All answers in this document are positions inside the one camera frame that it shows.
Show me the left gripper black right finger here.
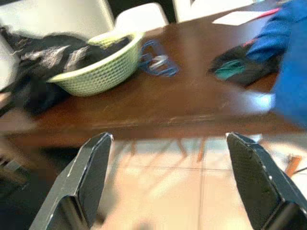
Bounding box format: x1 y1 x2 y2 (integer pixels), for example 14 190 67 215
225 132 307 230

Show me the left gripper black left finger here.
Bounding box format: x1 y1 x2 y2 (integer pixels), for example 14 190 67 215
28 132 114 230

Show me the black garment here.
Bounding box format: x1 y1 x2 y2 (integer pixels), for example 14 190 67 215
207 44 281 87

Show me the blue plastic hanger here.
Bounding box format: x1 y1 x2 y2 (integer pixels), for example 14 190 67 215
139 39 180 78

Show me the light green woven basket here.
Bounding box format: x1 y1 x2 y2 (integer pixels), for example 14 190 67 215
47 31 146 97

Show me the person in blue top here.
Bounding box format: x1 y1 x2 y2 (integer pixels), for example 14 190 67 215
244 0 307 130

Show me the brown wooden table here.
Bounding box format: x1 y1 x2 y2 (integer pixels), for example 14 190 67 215
0 1 307 163

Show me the dark grey garment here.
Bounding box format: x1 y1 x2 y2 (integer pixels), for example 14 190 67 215
0 26 135 115

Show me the white paper sheet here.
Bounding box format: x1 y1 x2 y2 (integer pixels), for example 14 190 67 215
212 9 274 26

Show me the white chair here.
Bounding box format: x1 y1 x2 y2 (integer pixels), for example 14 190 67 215
115 2 170 32
0 0 115 92

